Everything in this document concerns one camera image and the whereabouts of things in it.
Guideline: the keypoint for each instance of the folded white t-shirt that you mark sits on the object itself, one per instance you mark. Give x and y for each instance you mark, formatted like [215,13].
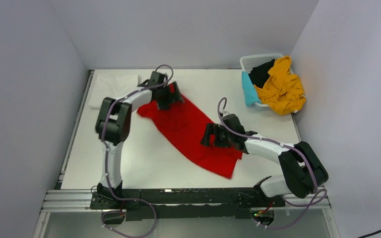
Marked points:
[112,87]

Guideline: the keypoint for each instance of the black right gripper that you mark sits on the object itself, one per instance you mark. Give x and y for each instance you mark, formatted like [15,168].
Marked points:
[211,129]

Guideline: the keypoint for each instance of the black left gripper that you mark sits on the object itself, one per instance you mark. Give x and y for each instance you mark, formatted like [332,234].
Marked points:
[176,96]

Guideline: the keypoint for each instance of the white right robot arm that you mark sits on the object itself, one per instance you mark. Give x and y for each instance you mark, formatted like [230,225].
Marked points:
[302,170]

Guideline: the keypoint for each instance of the white plastic laundry basket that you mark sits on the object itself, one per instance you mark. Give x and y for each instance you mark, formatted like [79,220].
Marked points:
[249,62]

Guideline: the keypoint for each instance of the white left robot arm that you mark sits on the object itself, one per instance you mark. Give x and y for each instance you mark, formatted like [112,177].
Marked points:
[114,122]

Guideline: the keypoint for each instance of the aluminium frame rail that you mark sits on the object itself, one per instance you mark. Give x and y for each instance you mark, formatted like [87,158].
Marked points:
[78,200]

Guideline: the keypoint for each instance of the red t-shirt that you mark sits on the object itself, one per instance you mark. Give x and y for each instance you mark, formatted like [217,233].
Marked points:
[183,125]

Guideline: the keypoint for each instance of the black t-shirt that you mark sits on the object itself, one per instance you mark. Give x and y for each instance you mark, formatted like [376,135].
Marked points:
[259,75]

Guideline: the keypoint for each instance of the teal t-shirt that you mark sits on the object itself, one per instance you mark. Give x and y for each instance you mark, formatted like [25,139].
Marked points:
[250,94]

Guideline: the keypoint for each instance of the yellow t-shirt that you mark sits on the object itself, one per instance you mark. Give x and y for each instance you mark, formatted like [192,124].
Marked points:
[283,91]

